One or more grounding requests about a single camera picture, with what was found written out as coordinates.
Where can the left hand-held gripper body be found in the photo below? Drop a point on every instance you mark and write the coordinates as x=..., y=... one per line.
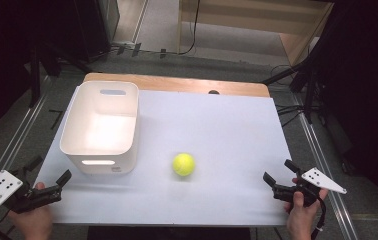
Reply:
x=17, y=195

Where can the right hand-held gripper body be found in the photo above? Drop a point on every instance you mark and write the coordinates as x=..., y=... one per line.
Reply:
x=310, y=188

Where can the white plastic bin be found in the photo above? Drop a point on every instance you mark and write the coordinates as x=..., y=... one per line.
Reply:
x=101, y=128

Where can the yellow tennis ball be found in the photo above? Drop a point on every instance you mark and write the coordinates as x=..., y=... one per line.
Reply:
x=183, y=164

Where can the person's right hand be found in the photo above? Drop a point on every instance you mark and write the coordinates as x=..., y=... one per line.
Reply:
x=302, y=215

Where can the person's left hand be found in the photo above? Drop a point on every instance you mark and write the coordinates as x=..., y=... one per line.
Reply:
x=33, y=218

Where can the black metal stand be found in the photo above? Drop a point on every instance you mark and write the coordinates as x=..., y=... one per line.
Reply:
x=302, y=83
x=38, y=73

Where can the white table mat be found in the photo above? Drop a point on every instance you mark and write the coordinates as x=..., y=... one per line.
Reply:
x=190, y=153

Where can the wooden table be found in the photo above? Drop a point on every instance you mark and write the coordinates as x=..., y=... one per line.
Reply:
x=177, y=83

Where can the wooden furniture panel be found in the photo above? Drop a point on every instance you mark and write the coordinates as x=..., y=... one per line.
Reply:
x=253, y=23

